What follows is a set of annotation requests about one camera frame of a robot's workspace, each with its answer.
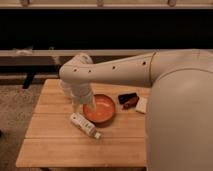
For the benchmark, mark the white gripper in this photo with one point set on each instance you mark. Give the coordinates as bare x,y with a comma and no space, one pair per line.
82,94

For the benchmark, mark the white plastic bottle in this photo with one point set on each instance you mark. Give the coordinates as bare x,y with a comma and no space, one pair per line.
85,125

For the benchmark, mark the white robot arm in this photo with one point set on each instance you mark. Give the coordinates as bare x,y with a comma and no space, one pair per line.
179,113

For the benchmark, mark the orange bowl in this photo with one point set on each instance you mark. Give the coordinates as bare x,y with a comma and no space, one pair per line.
104,109

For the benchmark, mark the white plastic cup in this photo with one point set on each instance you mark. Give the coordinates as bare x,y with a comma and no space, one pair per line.
66,89

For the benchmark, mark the black chip bag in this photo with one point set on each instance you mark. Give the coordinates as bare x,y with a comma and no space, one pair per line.
125,97

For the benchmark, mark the wooden table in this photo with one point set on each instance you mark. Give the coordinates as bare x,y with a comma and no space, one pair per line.
52,141

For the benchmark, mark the brown snack bar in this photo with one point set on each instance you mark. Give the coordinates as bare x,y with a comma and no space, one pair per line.
130,103

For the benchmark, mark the black post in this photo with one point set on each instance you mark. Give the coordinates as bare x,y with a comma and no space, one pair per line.
28,80

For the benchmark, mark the grey rail beam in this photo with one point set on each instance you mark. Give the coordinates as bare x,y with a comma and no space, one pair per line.
56,54

